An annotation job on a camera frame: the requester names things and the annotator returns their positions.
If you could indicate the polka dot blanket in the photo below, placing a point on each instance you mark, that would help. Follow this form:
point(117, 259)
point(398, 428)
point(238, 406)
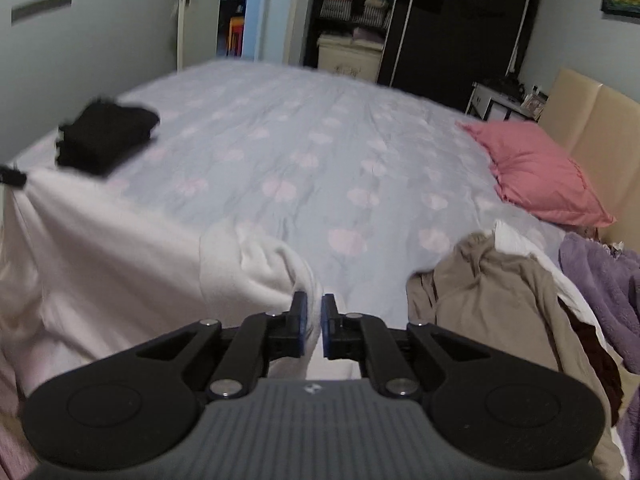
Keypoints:
point(325, 160)

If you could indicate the white door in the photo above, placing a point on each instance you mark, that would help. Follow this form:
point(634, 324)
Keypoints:
point(200, 20)

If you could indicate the beige padded headboard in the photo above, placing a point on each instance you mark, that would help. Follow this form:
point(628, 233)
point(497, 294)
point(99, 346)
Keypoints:
point(600, 120)

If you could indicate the cream storage box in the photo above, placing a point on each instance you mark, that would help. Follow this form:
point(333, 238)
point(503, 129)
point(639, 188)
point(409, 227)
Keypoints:
point(350, 57)

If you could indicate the purple fleece cloth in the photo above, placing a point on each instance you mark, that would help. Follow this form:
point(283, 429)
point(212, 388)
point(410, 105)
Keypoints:
point(610, 285)

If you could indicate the checked storage basket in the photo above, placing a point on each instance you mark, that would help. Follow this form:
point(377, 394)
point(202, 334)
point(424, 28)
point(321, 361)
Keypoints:
point(377, 14)
point(336, 9)

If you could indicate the black folded clothes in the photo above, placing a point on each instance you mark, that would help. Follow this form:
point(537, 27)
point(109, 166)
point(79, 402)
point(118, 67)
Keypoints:
point(107, 135)

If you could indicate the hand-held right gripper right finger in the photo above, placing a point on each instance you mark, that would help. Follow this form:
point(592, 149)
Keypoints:
point(326, 327)

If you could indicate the white garment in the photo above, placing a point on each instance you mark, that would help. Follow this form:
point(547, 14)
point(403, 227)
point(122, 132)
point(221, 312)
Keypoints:
point(125, 270)

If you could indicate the pink pillow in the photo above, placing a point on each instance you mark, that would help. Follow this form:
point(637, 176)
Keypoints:
point(540, 175)

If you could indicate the dark wardrobe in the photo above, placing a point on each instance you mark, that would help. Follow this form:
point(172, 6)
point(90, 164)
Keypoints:
point(450, 35)

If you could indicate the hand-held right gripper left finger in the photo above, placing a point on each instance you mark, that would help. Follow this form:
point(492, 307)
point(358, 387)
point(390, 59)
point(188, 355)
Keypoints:
point(301, 325)

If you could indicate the photo frame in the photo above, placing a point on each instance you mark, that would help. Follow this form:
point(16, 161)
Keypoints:
point(534, 104)

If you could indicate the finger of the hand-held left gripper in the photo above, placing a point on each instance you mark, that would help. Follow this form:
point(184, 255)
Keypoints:
point(12, 176)

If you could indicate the grey wall plate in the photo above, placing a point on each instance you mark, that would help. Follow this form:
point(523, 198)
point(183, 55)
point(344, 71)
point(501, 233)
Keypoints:
point(42, 7)

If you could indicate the beige garment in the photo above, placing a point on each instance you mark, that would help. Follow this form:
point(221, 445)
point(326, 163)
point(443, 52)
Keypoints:
point(490, 300)

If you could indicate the dark red cloth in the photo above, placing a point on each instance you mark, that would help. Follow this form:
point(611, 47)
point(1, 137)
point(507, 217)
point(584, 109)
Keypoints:
point(595, 350)

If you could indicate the white nightstand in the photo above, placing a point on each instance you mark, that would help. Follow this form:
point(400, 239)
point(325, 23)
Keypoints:
point(487, 102)

